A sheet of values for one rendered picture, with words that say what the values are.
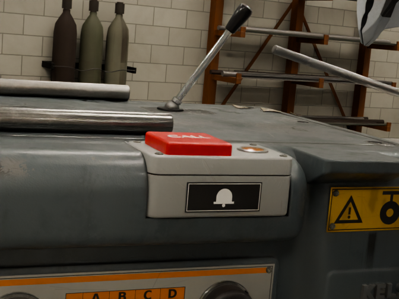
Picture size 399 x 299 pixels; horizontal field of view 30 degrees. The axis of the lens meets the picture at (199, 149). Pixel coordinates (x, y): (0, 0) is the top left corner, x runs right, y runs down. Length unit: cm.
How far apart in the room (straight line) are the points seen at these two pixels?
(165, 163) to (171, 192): 3
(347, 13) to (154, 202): 898
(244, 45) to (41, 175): 811
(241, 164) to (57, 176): 16
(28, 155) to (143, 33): 746
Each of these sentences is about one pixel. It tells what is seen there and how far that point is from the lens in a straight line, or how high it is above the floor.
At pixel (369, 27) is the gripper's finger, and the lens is 97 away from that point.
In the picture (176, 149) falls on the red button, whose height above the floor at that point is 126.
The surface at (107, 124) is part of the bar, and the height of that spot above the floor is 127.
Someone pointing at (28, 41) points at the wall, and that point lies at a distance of 760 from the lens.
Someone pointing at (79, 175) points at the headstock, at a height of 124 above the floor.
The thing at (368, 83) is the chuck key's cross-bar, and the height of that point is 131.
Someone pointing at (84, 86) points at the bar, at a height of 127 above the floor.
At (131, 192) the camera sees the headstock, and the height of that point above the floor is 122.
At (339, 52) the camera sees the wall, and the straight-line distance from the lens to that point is 951.
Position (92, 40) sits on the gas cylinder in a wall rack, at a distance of 751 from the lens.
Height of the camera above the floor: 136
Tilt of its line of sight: 9 degrees down
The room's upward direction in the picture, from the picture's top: 5 degrees clockwise
